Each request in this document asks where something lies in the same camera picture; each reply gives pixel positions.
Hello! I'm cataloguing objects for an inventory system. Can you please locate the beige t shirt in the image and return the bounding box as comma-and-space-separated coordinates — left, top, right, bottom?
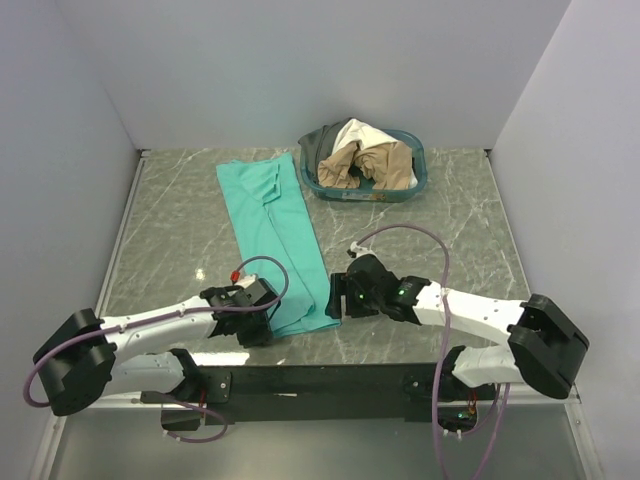
317, 142, 413, 190

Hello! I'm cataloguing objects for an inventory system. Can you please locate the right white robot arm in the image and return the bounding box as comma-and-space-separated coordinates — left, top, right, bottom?
325, 254, 590, 400

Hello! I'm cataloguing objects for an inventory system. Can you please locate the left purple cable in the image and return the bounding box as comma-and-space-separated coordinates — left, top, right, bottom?
22, 255, 291, 444

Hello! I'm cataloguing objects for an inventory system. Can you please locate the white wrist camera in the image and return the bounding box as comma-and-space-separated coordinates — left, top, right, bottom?
347, 241, 374, 259
227, 270, 259, 291

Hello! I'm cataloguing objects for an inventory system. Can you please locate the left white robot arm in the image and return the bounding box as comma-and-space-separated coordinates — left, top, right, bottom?
33, 275, 280, 417

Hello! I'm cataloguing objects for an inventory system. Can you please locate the teal t shirt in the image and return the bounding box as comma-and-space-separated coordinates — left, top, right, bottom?
216, 153, 341, 337

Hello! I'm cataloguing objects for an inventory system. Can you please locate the aluminium frame rail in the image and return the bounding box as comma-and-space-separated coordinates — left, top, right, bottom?
52, 363, 584, 411

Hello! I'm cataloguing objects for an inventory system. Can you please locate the purple cable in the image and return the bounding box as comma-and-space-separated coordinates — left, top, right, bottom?
22, 255, 291, 444
349, 224, 514, 480

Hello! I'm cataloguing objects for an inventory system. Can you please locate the teal plastic laundry basket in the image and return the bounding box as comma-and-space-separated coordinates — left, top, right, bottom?
299, 129, 428, 203

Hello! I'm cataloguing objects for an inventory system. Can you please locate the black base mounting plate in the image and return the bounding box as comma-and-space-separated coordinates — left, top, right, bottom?
139, 363, 496, 434

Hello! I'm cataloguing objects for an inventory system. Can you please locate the white t shirt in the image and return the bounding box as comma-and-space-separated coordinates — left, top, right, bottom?
332, 119, 417, 188

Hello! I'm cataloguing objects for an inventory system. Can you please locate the dark grey t shirt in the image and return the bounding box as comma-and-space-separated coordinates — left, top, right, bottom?
298, 118, 349, 179

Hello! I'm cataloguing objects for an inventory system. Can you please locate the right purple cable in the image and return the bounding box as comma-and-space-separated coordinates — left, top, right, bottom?
349, 224, 514, 480

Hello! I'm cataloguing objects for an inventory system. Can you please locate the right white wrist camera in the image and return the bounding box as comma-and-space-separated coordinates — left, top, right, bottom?
347, 241, 374, 259

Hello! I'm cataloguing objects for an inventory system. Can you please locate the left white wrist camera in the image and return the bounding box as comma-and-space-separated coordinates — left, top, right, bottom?
227, 270, 259, 291

